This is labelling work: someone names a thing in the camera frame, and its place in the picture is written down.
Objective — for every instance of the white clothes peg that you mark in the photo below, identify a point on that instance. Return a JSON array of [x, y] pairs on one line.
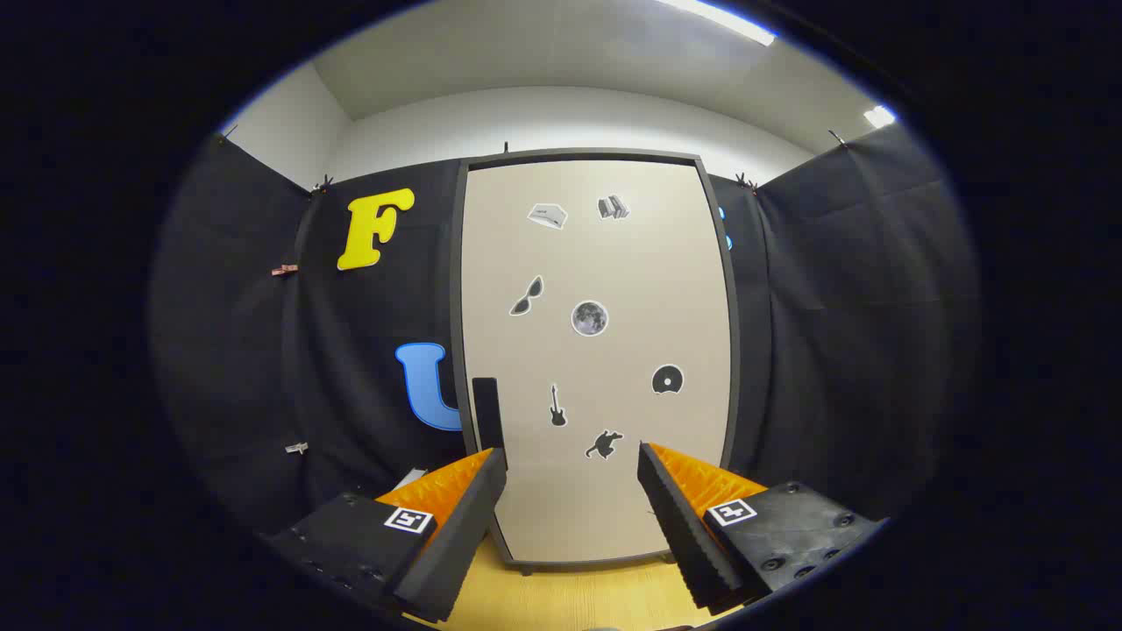
[[296, 448]]

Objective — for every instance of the red clothes peg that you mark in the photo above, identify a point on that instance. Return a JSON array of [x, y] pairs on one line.
[[284, 270]]

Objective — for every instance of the beige cabinet door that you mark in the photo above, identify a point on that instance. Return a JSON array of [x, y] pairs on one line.
[[614, 263]]

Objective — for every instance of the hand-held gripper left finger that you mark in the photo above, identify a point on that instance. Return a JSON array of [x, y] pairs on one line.
[[456, 543]]

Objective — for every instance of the grey cabinet body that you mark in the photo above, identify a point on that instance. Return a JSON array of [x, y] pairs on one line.
[[456, 307]]

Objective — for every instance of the long ceiling light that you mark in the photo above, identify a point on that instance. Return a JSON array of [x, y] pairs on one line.
[[723, 19]]

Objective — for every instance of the black backdrop cloth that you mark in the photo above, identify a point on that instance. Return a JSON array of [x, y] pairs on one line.
[[263, 350]]

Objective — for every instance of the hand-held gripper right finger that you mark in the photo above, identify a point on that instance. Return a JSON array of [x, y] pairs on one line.
[[684, 535]]

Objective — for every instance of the small ceiling light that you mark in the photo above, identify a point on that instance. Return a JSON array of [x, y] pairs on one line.
[[879, 116]]

